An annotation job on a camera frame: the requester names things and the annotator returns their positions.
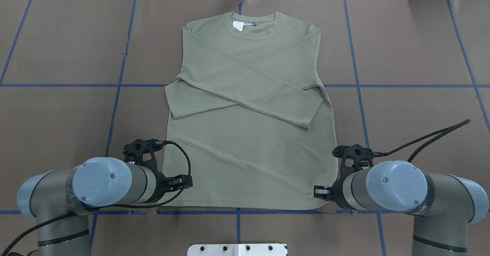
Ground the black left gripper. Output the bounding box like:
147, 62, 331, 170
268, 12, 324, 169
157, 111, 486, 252
123, 139, 194, 204

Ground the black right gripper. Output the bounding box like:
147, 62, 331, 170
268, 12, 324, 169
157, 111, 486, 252
314, 144, 383, 204

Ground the olive green long-sleeve shirt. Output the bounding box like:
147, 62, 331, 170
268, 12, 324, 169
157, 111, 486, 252
164, 12, 338, 210

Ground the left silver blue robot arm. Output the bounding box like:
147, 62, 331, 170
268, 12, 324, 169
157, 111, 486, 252
2, 139, 193, 256

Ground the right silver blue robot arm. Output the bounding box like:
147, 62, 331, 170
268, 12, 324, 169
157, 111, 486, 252
313, 144, 489, 256

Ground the white paper hang tag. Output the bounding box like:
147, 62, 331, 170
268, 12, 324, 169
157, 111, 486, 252
232, 21, 245, 32

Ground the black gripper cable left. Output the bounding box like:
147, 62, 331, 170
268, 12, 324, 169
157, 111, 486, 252
0, 140, 192, 256

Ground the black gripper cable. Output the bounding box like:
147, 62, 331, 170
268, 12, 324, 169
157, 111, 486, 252
0, 140, 192, 256
373, 119, 470, 164

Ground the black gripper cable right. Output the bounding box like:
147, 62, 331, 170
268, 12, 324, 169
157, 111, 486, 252
373, 119, 470, 164

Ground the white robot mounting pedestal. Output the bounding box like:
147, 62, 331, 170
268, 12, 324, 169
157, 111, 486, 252
187, 243, 288, 256

